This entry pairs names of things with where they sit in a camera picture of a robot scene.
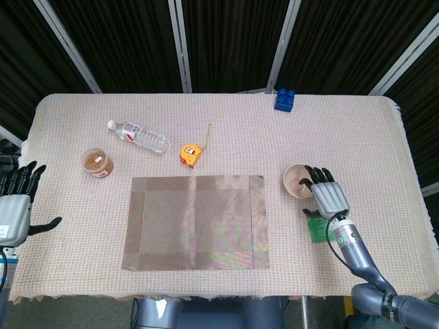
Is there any right black grey robot hand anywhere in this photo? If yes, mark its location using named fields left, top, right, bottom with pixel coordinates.
left=297, top=165, right=351, bottom=220

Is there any left black grey robot hand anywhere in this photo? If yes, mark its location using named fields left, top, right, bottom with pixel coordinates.
left=0, top=161, right=63, bottom=247

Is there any light brown bowl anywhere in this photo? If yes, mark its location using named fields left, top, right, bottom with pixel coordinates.
left=283, top=163, right=318, bottom=199

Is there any brown woven placemat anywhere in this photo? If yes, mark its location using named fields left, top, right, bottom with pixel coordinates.
left=121, top=175, right=270, bottom=271

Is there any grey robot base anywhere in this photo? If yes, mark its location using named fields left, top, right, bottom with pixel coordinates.
left=132, top=296, right=292, bottom=329

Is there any green foil packet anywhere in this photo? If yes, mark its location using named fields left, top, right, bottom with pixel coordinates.
left=306, top=214, right=336, bottom=244

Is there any round clear rubber band jar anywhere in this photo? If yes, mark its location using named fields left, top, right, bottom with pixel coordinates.
left=81, top=147, right=115, bottom=179

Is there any blue toy building block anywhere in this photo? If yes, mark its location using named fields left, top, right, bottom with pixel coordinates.
left=274, top=88, right=296, bottom=113

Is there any beige woven tablecloth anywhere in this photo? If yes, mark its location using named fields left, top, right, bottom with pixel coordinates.
left=6, top=93, right=439, bottom=304

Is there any dark pleated screen panel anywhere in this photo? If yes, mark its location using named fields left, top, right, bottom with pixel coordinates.
left=385, top=44, right=439, bottom=188
left=277, top=0, right=439, bottom=95
left=181, top=0, right=291, bottom=93
left=49, top=0, right=182, bottom=94
left=0, top=0, right=95, bottom=138

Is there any yellow tape measure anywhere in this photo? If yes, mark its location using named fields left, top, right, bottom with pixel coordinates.
left=180, top=122, right=212, bottom=169

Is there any clear plastic water bottle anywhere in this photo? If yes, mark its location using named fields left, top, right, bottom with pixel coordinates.
left=106, top=119, right=171, bottom=154

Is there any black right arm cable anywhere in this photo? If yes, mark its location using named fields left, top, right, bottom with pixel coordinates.
left=325, top=215, right=395, bottom=296

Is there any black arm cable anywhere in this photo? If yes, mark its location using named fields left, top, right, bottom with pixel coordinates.
left=0, top=248, right=10, bottom=297
left=325, top=215, right=395, bottom=296

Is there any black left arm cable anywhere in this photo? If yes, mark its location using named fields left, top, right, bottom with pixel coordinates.
left=0, top=248, right=10, bottom=297

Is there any white metal screen post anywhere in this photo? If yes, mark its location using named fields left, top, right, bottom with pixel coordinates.
left=265, top=0, right=302, bottom=93
left=368, top=13, right=439, bottom=97
left=33, top=0, right=103, bottom=94
left=167, top=0, right=193, bottom=93

